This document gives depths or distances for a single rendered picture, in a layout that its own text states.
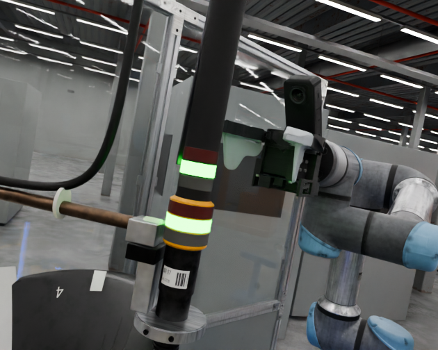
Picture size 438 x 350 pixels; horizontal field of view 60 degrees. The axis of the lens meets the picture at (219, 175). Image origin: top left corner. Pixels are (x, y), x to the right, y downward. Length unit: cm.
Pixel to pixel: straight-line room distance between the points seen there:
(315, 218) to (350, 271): 43
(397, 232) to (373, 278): 425
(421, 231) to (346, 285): 47
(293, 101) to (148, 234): 28
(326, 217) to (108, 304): 37
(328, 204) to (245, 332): 119
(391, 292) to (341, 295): 405
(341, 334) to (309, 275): 326
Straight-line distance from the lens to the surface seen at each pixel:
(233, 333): 172
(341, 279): 109
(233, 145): 48
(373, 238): 65
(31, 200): 43
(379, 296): 504
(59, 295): 58
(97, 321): 55
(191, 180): 35
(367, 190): 102
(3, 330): 75
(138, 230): 37
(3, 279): 78
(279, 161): 51
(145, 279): 38
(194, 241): 35
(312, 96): 52
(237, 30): 37
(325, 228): 66
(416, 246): 65
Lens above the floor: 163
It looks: 3 degrees down
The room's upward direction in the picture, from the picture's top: 10 degrees clockwise
